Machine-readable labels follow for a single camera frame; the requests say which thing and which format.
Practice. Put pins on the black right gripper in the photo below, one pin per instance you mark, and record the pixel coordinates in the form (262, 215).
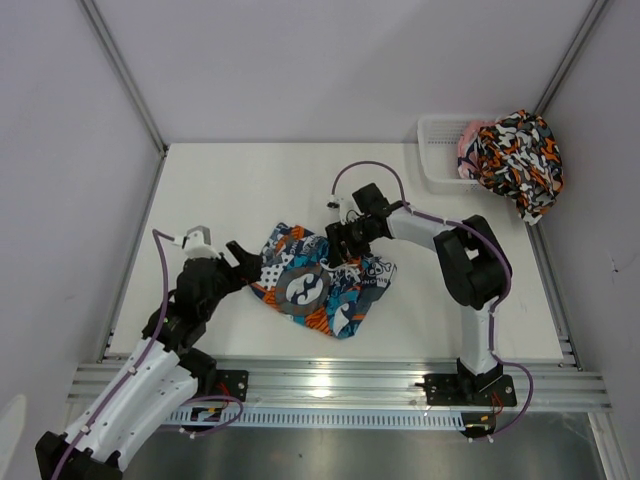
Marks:
(338, 233)

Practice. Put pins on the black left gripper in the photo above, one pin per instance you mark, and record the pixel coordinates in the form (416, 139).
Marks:
(248, 270)

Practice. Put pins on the colourful patterned shorts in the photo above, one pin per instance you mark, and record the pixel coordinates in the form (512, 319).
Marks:
(298, 282)

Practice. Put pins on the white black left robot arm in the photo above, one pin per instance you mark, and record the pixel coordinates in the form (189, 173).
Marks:
(164, 372)

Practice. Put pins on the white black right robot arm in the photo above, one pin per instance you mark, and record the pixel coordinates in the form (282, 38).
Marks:
(474, 268)

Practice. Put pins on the orange camouflage shorts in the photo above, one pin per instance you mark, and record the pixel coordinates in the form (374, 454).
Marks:
(519, 158)

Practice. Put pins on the white plastic basket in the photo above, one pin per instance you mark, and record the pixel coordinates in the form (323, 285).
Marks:
(438, 136)

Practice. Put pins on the pink cloth in basket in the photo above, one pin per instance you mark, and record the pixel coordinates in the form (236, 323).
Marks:
(467, 149)

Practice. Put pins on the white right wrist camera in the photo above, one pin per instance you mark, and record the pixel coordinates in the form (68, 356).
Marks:
(344, 207)

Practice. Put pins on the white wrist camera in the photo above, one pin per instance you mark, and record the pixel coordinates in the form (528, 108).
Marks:
(196, 243)
(344, 207)

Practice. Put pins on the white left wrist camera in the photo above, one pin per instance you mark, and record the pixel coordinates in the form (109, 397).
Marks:
(196, 243)

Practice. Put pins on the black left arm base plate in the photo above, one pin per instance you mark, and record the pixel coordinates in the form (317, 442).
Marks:
(233, 383)

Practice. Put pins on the white slotted cable duct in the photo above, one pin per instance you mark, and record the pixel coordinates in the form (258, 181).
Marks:
(413, 419)

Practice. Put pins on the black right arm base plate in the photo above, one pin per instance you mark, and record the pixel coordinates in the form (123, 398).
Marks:
(449, 390)

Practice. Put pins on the left aluminium frame post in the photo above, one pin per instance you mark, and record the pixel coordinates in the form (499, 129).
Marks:
(107, 42)

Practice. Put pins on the aluminium frame post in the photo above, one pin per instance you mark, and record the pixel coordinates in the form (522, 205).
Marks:
(107, 42)
(587, 26)

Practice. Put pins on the aluminium mounting rail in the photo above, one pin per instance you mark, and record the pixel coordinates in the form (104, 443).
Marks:
(392, 385)

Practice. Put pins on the right aluminium frame post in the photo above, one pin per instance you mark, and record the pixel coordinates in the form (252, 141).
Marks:
(587, 26)

